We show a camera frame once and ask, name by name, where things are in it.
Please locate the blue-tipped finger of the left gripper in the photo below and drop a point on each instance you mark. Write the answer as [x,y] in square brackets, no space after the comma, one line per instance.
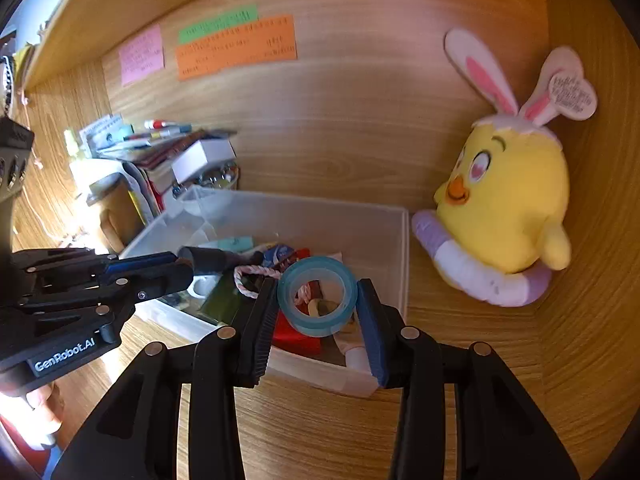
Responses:
[59,275]

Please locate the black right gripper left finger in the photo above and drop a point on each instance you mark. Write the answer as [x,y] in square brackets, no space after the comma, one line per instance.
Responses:
[132,433]

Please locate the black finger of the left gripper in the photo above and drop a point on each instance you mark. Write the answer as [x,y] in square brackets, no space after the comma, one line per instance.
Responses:
[124,283]

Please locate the green pump bottle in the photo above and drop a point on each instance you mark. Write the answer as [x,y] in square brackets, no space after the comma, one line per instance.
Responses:
[223,302]

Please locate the teal small tube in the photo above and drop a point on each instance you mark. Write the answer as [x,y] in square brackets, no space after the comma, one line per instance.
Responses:
[235,244]

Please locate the red fabric pouch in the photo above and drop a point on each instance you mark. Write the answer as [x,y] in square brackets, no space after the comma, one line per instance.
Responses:
[285,336]

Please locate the blue tape roll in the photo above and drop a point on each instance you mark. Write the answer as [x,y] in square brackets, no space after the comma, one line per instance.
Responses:
[328,315]

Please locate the blue Max staples box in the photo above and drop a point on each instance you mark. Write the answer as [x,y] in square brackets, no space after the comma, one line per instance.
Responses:
[276,253]

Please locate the pink cosmetic tube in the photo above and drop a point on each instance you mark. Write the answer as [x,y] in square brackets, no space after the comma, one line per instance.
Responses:
[350,343]

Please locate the person's hand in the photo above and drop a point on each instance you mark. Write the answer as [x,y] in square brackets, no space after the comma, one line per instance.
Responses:
[46,408]

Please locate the brown cylindrical container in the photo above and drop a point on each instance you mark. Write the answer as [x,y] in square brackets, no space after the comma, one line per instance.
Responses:
[118,217]

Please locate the stack of books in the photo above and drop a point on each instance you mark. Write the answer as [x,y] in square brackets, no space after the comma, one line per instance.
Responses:
[111,138]

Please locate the bowl of marbles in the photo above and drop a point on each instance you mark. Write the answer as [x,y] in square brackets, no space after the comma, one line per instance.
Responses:
[220,178]

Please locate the white small box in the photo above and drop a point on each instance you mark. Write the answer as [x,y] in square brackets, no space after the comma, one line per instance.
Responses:
[202,155]

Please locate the yellow chick plush toy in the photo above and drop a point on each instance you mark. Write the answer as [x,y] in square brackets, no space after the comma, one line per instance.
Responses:
[496,231]

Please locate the pink sticky note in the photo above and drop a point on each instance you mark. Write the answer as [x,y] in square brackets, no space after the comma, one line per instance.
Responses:
[141,56]

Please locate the orange paper note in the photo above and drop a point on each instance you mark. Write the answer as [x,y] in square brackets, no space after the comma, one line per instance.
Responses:
[262,41]

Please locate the green sticky note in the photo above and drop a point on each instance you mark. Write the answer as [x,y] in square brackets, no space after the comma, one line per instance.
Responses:
[229,19]

